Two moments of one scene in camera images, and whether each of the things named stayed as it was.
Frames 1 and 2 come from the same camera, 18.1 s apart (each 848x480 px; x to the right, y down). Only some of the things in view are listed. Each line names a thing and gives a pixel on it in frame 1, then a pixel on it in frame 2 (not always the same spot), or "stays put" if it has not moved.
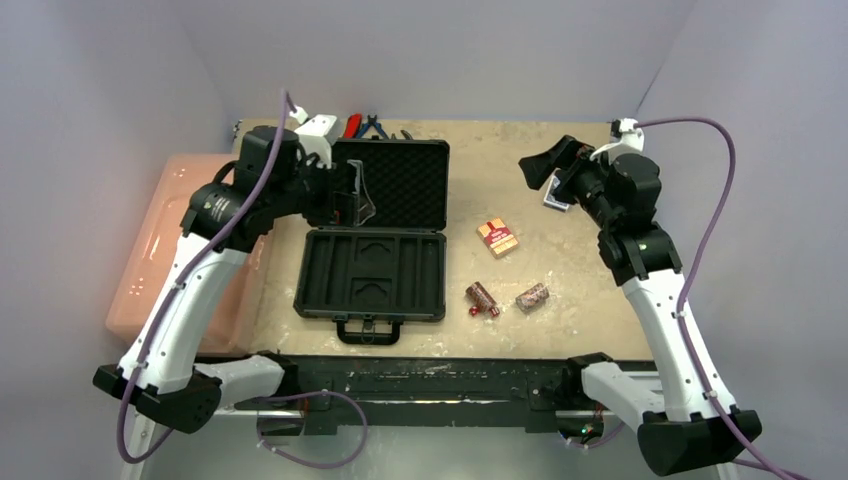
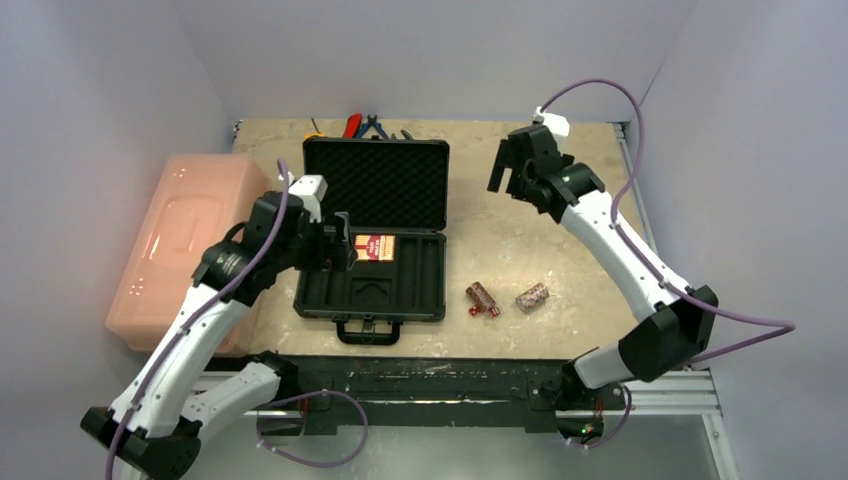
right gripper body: (565, 179) → (515, 158)
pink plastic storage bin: (154, 246) stays put
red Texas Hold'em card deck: (498, 238) → (375, 247)
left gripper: (344, 208) → (328, 255)
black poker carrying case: (390, 268) stays put
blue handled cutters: (370, 121) stays put
